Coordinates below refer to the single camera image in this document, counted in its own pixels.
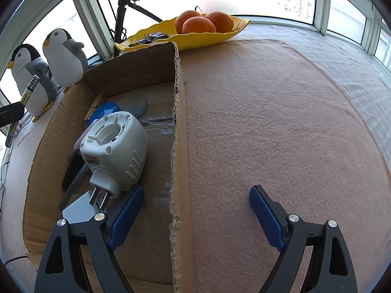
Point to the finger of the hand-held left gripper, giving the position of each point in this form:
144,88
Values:
12,114

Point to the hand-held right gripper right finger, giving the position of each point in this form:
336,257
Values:
265,216

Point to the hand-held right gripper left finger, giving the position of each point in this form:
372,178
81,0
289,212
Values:
125,219

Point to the patterned lighter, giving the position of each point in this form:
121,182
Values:
30,90

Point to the cardboard box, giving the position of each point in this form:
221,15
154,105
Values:
180,189

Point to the black cylinder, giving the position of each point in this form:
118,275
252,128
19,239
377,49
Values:
71,171

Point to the white plug-in mosquito repeller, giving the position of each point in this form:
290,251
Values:
116,146

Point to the blue round tape measure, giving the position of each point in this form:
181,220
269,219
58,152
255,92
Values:
104,111

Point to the metal spoon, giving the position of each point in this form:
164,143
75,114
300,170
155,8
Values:
136,105

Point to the large penguin plush toy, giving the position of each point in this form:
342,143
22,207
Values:
38,97

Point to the small penguin plush toy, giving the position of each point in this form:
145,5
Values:
65,64

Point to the black tripod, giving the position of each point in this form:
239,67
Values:
120,15

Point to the pile of dark wrapped chocolates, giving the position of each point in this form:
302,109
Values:
152,37

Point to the yellow leaf-shaped bowl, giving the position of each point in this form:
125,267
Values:
195,41

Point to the orange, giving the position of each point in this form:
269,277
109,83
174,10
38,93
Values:
186,16
221,21
198,26

